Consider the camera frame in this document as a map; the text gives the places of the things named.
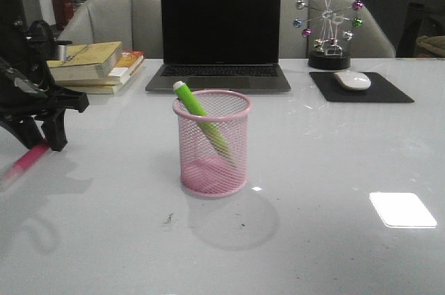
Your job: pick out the grey open laptop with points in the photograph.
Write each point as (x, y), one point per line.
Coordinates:
(221, 44)

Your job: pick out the beige cushioned sofa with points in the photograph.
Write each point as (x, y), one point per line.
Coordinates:
(432, 46)

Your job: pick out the left grey armchair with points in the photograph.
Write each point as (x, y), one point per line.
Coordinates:
(135, 23)

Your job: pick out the green marker pen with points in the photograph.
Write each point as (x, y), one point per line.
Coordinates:
(194, 107)

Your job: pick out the pink marker pen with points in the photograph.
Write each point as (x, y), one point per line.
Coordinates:
(11, 173)

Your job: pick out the pink mesh pen holder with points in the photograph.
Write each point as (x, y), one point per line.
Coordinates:
(213, 148)

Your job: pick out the bottom pale book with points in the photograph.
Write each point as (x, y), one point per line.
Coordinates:
(104, 89)

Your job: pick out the ferris wheel desk ornament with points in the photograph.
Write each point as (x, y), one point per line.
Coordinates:
(330, 29)

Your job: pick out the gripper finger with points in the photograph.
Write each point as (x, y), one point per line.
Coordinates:
(54, 129)
(24, 129)

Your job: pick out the black mouse pad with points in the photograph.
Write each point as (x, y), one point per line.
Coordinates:
(380, 91)

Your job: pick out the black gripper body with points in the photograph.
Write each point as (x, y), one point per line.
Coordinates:
(28, 89)

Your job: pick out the yellow top book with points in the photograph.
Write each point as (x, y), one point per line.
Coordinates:
(92, 61)

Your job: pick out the dark side table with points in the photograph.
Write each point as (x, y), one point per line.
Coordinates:
(423, 17)

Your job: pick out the white computer mouse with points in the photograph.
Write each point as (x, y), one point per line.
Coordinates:
(351, 80)

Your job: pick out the red covered book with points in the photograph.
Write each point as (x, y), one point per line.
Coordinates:
(124, 69)

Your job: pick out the red trash bin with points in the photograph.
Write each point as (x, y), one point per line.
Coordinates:
(63, 12)

